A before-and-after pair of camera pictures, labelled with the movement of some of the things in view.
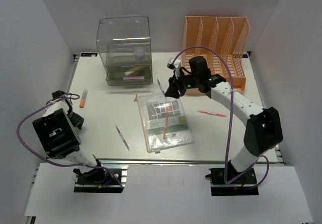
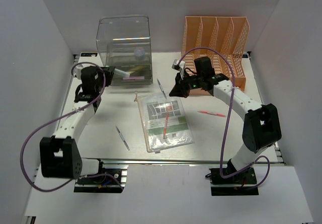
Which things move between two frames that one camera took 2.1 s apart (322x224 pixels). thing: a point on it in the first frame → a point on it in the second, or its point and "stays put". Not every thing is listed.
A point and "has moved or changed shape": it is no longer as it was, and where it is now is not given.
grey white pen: (121, 135) stays put
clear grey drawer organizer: (124, 47) stays put
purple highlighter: (133, 77) stays put
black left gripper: (77, 121) → (108, 72)
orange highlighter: (83, 98) has moved or changed shape
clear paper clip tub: (140, 54) stays put
